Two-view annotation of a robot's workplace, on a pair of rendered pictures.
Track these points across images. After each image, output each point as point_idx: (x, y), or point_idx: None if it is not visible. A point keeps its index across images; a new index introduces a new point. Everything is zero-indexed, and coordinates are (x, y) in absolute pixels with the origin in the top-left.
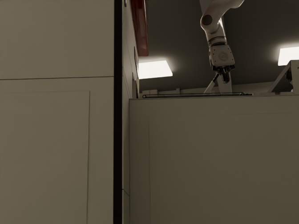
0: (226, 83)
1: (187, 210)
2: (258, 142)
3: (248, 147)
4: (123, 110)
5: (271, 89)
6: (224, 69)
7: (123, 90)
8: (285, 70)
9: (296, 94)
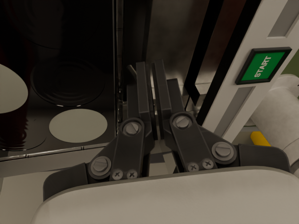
0: (154, 63)
1: None
2: None
3: None
4: (2, 180)
5: (198, 122)
6: (184, 169)
7: (0, 195)
8: (175, 172)
9: (152, 154)
